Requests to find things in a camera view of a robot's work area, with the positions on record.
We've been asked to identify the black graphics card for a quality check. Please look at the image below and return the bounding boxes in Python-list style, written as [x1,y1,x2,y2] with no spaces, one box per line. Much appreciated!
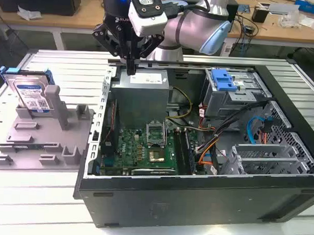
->
[130,167,177,178]

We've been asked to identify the black speaker box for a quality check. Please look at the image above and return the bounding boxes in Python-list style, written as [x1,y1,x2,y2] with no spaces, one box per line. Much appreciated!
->
[225,3,240,23]

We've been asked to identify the large black computer tower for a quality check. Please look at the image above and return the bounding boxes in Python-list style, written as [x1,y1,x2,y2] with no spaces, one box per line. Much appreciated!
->
[0,0,81,17]

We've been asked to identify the small black box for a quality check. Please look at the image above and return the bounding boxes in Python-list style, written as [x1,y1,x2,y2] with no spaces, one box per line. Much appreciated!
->
[251,5,271,23]

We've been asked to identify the blue plastic drive latch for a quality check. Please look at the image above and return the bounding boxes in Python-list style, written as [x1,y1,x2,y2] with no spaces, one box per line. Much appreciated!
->
[210,69,239,93]

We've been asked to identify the grey power supply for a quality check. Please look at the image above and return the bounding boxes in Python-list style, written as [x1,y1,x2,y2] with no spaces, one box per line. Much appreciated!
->
[109,67,172,125]

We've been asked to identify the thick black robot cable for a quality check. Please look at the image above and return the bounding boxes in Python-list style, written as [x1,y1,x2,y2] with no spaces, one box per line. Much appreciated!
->
[161,0,212,21]

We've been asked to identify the orange wire bundle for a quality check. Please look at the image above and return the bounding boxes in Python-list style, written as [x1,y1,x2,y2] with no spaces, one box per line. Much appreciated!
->
[195,138,218,167]

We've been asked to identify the hard disk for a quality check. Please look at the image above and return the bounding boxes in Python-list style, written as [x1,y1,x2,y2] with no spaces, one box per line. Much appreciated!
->
[0,66,55,114]

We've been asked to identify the CPU socket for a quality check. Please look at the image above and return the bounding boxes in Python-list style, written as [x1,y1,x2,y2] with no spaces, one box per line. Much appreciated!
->
[147,146,167,163]

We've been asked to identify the wooden desk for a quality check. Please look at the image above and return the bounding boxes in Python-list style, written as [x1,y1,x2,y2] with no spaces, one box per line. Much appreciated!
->
[0,0,314,62]

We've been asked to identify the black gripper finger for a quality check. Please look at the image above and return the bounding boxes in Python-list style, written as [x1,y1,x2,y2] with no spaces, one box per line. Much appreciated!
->
[90,22,134,76]
[131,32,165,77]

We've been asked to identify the black RAM slot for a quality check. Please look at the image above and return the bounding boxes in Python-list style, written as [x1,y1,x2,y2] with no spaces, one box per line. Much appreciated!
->
[172,127,191,176]

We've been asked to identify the metal optical drive cage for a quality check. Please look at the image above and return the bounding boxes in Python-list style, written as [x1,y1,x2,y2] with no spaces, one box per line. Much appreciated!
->
[200,68,274,123]

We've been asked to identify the grey parts rack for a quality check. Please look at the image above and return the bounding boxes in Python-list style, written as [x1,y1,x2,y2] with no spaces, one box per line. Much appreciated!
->
[0,83,96,176]

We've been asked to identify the green motherboard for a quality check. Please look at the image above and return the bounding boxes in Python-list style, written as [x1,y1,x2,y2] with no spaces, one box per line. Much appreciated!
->
[99,124,211,180]

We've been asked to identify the crumpled white plastic bag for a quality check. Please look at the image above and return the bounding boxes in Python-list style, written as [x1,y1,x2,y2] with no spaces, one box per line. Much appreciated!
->
[16,5,44,21]

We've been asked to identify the clear plastic bag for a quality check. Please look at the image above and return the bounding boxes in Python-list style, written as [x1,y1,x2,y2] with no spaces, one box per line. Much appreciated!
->
[278,9,301,29]

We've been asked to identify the metal disk bay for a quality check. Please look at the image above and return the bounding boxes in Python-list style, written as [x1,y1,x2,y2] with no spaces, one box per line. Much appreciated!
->
[221,142,314,179]

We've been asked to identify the RAM stick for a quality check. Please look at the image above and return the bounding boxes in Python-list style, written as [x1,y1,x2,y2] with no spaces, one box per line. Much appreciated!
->
[11,143,46,152]
[182,128,199,174]

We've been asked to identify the blue cardboard box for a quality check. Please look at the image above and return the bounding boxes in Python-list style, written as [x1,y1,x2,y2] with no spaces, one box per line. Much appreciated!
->
[294,0,314,15]

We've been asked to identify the metal socket cover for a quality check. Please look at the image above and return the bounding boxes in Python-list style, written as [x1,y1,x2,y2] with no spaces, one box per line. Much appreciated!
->
[144,120,169,148]

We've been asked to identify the black cable bundle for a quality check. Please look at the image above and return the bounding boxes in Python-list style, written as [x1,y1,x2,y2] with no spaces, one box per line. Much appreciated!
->
[208,98,268,177]

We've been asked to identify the black PC case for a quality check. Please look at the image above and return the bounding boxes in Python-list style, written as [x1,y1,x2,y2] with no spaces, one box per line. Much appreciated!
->
[71,56,314,235]

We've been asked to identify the yellow black wires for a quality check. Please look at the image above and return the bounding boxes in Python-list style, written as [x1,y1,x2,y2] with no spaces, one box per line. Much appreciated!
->
[166,86,195,121]

